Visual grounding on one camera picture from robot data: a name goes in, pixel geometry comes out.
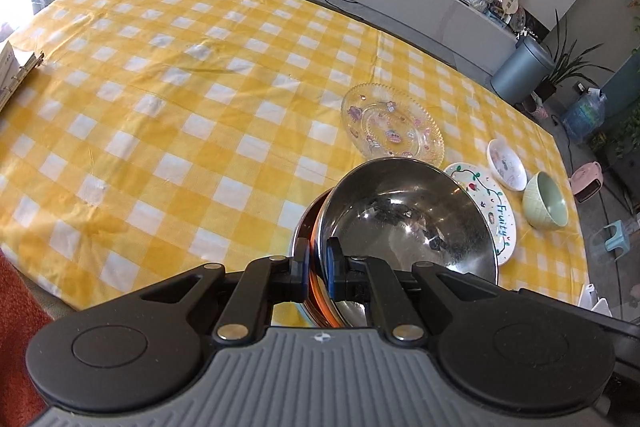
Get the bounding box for open ring binder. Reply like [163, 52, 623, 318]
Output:
[0, 41, 46, 112]

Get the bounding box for red rug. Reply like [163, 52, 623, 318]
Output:
[0, 252, 56, 427]

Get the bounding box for white object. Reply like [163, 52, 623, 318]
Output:
[580, 283, 611, 313]

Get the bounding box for pink space heater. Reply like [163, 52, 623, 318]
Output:
[570, 161, 603, 204]

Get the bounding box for grey trash can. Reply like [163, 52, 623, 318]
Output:
[491, 36, 556, 95]

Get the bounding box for long leaf potted plant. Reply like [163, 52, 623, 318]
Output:
[537, 9, 616, 102]

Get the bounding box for white fruit print plate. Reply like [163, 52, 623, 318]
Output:
[444, 162, 517, 267]

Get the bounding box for pale green bowl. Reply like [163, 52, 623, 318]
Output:
[522, 171, 568, 230]

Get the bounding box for yellow checkered tablecloth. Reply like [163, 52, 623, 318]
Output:
[0, 0, 591, 323]

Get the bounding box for small white printed dish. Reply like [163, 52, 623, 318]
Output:
[487, 138, 528, 192]

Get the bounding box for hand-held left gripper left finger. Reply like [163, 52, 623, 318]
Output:
[135, 237, 313, 343]

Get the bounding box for large water bottle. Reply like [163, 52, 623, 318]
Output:
[562, 89, 608, 145]

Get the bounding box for clear glass printed plate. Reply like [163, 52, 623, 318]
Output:
[341, 83, 445, 168]

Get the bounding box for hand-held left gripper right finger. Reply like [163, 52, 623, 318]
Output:
[325, 237, 506, 343]

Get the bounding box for stainless steel bowl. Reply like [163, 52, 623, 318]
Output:
[315, 158, 501, 328]

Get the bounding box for small blue plastic stool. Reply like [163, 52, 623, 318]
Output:
[604, 219, 632, 253]

